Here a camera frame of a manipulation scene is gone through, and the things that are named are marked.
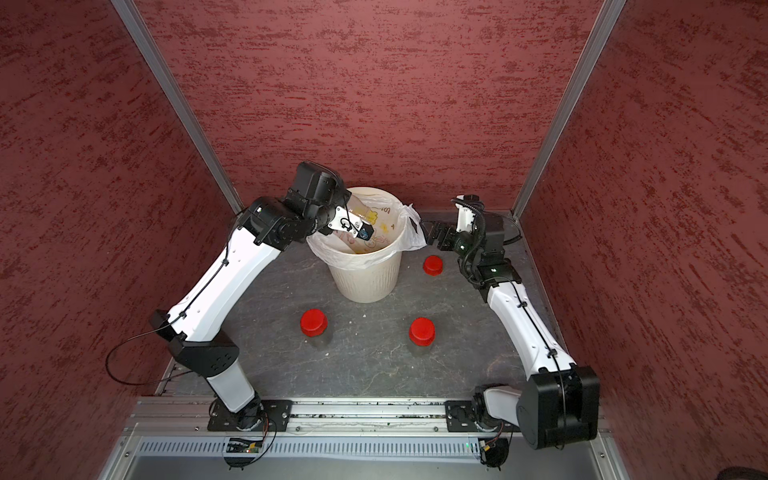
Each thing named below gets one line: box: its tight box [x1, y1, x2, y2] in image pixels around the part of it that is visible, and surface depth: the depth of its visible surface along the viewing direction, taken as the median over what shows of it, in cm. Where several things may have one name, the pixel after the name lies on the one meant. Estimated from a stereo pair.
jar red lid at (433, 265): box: [422, 255, 444, 277], surface depth 105 cm
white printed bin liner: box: [306, 190, 428, 270], surface depth 78 cm
